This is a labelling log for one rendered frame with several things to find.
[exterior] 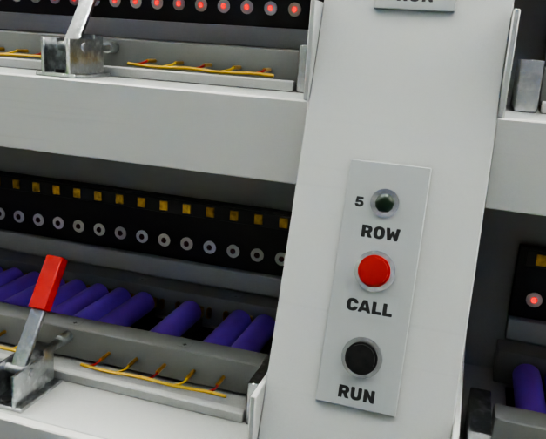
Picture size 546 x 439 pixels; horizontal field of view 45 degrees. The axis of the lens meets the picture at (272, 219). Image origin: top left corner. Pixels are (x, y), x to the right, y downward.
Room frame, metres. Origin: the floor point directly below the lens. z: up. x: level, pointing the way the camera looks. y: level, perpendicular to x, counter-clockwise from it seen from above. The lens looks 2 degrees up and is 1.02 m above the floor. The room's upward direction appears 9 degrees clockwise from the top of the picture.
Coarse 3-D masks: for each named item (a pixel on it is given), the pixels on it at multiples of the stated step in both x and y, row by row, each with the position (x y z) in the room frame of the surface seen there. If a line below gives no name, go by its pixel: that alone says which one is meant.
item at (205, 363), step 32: (0, 320) 0.46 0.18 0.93; (64, 320) 0.46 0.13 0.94; (64, 352) 0.45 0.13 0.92; (96, 352) 0.44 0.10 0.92; (128, 352) 0.44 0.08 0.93; (160, 352) 0.43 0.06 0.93; (192, 352) 0.42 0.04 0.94; (224, 352) 0.42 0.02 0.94; (256, 352) 0.43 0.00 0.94; (224, 384) 0.42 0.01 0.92
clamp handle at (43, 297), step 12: (48, 264) 0.41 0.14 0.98; (60, 264) 0.41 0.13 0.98; (48, 276) 0.41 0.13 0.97; (60, 276) 0.42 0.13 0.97; (36, 288) 0.41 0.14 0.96; (48, 288) 0.41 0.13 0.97; (36, 300) 0.41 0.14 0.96; (48, 300) 0.41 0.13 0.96; (36, 312) 0.41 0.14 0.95; (48, 312) 0.41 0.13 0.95; (36, 324) 0.40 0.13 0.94; (24, 336) 0.40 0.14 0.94; (36, 336) 0.40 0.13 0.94; (24, 348) 0.40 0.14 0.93; (12, 360) 0.40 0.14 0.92; (24, 360) 0.40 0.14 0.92
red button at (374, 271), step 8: (368, 256) 0.32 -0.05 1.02; (376, 256) 0.32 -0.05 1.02; (360, 264) 0.32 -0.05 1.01; (368, 264) 0.32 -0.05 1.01; (376, 264) 0.32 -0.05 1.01; (384, 264) 0.32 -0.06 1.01; (360, 272) 0.32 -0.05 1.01; (368, 272) 0.32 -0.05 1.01; (376, 272) 0.32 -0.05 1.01; (384, 272) 0.32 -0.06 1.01; (368, 280) 0.32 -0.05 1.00; (376, 280) 0.32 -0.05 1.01; (384, 280) 0.32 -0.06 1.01
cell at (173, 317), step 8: (184, 304) 0.50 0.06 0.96; (192, 304) 0.51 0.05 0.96; (176, 312) 0.49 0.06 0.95; (184, 312) 0.49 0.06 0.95; (192, 312) 0.50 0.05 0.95; (200, 312) 0.51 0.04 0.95; (168, 320) 0.47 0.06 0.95; (176, 320) 0.48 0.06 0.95; (184, 320) 0.49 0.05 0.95; (192, 320) 0.50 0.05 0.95; (152, 328) 0.46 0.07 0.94; (160, 328) 0.46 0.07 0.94; (168, 328) 0.46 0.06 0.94; (176, 328) 0.47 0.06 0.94; (184, 328) 0.48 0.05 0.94
